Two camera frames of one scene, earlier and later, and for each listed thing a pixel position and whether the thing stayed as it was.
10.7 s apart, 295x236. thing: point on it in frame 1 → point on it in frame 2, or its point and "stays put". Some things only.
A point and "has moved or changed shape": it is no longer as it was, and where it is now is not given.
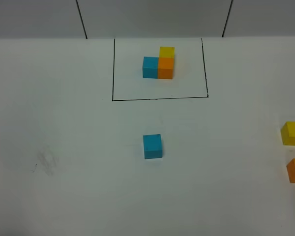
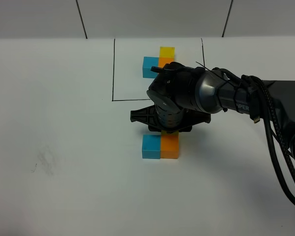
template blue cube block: (150, 67) stays put
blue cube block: (152, 146) stays put
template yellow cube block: (167, 52) stays put
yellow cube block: (293, 133) has moved or changed shape
